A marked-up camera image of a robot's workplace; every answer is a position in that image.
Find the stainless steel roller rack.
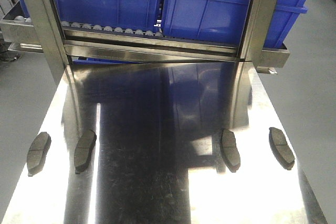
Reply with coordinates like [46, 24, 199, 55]
[1, 0, 289, 82]

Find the grey brake pad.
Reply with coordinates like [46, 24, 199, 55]
[26, 132, 51, 177]
[269, 127, 295, 170]
[220, 129, 240, 173]
[73, 130, 97, 174]

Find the right blue plastic crate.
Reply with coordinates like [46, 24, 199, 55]
[161, 0, 307, 48]

